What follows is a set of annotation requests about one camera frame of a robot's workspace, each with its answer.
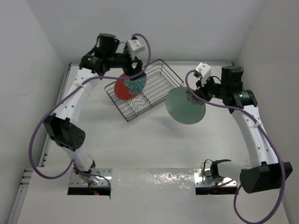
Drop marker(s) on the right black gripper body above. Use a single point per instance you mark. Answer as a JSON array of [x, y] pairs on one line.
[[217, 89]]

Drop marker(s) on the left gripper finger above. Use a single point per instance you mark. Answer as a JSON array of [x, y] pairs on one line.
[[129, 71], [138, 67]]

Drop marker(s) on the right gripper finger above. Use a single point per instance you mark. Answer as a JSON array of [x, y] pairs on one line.
[[201, 93], [199, 85]]

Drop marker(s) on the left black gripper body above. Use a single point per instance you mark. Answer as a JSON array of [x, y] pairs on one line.
[[123, 60]]

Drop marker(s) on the red and teal plate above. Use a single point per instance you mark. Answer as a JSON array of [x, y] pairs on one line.
[[129, 89]]

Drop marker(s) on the light green plate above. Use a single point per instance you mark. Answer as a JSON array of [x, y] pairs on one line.
[[183, 107]]

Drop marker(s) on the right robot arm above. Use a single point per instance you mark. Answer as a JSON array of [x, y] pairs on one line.
[[267, 171]]

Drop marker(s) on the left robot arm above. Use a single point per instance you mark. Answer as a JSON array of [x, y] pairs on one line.
[[61, 122]]

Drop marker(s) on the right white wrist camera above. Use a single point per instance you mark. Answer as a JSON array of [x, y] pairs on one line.
[[203, 72]]

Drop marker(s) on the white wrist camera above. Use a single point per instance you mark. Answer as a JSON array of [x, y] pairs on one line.
[[203, 72], [134, 47]]

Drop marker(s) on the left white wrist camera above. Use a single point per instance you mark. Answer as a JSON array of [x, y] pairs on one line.
[[134, 47]]

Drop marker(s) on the wire dish rack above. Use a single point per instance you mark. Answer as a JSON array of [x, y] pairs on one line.
[[161, 79]]

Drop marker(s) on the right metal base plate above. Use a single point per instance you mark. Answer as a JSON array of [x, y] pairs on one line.
[[202, 179]]

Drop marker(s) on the metal base plate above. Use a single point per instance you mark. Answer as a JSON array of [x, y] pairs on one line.
[[202, 179], [98, 178]]

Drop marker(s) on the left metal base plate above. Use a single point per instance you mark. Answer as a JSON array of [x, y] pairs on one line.
[[98, 178]]

